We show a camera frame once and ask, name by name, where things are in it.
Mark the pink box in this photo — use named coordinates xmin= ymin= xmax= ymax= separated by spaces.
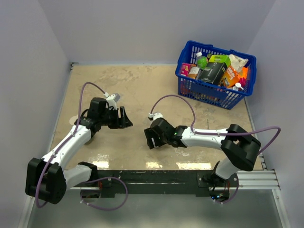
xmin=180 ymin=63 xmax=194 ymax=76

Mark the beige round paddle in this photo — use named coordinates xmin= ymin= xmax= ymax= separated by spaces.
xmin=69 ymin=115 xmax=78 ymax=125

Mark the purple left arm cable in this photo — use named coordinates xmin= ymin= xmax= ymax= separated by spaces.
xmin=35 ymin=82 xmax=106 ymax=209

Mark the white crumpled bag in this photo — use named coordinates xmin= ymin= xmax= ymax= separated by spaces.
xmin=229 ymin=54 xmax=248 ymax=73

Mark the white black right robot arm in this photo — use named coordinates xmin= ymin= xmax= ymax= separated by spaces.
xmin=144 ymin=117 xmax=261 ymax=187

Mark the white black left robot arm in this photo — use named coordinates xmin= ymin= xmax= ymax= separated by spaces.
xmin=25 ymin=94 xmax=133 ymax=204

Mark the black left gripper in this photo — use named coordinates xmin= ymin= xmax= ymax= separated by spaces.
xmin=99 ymin=106 xmax=133 ymax=129

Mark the white remote control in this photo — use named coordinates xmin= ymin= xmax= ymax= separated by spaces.
xmin=152 ymin=138 xmax=158 ymax=148

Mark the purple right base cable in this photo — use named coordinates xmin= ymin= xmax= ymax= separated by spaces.
xmin=213 ymin=184 xmax=239 ymax=205

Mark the bright orange package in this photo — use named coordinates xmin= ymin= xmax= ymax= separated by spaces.
xmin=238 ymin=67 xmax=248 ymax=79

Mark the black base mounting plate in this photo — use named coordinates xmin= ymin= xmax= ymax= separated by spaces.
xmin=71 ymin=169 xmax=239 ymax=199

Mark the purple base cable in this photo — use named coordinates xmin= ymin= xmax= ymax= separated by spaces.
xmin=213 ymin=184 xmax=239 ymax=205
xmin=80 ymin=177 xmax=129 ymax=211

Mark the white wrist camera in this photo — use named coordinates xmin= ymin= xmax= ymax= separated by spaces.
xmin=104 ymin=92 xmax=120 ymax=110
xmin=148 ymin=112 xmax=163 ymax=121

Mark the green bottle white cap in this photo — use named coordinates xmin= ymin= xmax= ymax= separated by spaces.
xmin=196 ymin=52 xmax=209 ymax=70

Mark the orange razor package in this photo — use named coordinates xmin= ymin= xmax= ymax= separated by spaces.
xmin=219 ymin=66 xmax=239 ymax=88

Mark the blue plastic basket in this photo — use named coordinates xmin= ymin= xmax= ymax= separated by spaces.
xmin=175 ymin=40 xmax=257 ymax=110

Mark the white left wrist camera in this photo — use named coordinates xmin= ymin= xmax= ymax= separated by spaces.
xmin=104 ymin=92 xmax=120 ymax=110

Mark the black green razor box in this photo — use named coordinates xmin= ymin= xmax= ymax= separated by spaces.
xmin=197 ymin=55 xmax=231 ymax=86

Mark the orange jar white label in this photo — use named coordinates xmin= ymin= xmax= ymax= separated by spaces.
xmin=187 ymin=66 xmax=202 ymax=79

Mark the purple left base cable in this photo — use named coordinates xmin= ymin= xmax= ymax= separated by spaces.
xmin=80 ymin=177 xmax=129 ymax=211

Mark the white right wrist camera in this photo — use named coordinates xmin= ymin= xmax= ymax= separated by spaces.
xmin=148 ymin=112 xmax=163 ymax=121

